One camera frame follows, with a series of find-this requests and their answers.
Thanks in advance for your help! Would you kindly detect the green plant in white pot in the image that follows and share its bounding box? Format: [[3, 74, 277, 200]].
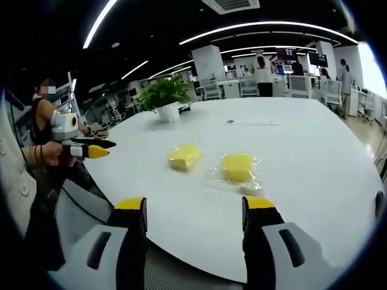
[[137, 76, 193, 123]]

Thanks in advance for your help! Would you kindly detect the ceiling air conditioner vent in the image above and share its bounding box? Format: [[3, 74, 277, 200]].
[[201, 0, 261, 15]]

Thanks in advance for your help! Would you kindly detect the rectangular yellow silicone block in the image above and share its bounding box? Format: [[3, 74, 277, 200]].
[[168, 144, 204, 173]]

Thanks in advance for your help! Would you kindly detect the dark wall screen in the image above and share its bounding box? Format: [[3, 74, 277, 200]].
[[276, 47, 298, 61], [308, 51, 329, 68]]

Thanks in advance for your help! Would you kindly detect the person's left hand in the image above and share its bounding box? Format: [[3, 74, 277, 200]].
[[42, 141, 75, 167]]

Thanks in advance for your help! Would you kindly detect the short ceiling light strip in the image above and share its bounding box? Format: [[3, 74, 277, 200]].
[[121, 60, 149, 80]]

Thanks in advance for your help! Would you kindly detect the person's dark patterned clothing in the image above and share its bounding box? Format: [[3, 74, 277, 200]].
[[24, 156, 106, 271]]

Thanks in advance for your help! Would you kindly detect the black tripod stand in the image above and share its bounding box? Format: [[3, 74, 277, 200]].
[[374, 107, 387, 179]]

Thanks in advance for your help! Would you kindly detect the long curved ceiling light strip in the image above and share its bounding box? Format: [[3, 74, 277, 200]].
[[178, 21, 359, 46]]

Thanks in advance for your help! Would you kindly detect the yellow silicone block clear bag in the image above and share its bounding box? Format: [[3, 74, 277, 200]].
[[202, 152, 265, 197]]

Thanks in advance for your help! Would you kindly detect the thin black cable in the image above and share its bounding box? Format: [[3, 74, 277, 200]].
[[60, 186, 107, 225]]

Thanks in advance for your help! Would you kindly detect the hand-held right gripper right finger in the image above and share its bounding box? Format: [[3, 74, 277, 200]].
[[241, 195, 341, 290]]

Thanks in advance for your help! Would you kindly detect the black computer mouse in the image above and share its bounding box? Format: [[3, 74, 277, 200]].
[[374, 190, 386, 225]]

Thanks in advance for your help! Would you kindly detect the light grey chair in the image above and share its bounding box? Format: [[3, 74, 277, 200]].
[[56, 178, 114, 254]]

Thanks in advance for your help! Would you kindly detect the person's cream garment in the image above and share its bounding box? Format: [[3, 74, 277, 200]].
[[0, 99, 37, 239]]

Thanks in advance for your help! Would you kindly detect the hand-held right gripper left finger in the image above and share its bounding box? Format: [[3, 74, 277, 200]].
[[50, 196, 149, 290]]

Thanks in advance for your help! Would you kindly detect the straight ceiling light strip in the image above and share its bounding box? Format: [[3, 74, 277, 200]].
[[83, 0, 119, 49]]

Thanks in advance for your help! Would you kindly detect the white mesh office chair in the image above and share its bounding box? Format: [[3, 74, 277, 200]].
[[289, 74, 313, 99], [200, 79, 223, 101], [324, 79, 343, 105], [239, 77, 258, 98]]

